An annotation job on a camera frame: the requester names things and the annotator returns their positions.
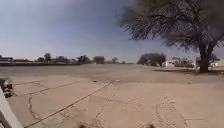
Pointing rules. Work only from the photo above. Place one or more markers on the large bare-branched tree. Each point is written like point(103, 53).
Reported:
point(204, 60)

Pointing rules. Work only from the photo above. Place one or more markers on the dark clump of bushes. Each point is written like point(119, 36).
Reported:
point(152, 59)

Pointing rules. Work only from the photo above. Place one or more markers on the pile of rubble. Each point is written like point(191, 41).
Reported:
point(6, 88)

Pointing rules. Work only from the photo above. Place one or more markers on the long low wall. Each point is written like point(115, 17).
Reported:
point(40, 63)

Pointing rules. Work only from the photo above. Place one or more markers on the row of distant trees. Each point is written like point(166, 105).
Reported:
point(83, 60)

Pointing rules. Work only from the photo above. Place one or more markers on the low distant building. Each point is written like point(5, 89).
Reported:
point(6, 59)

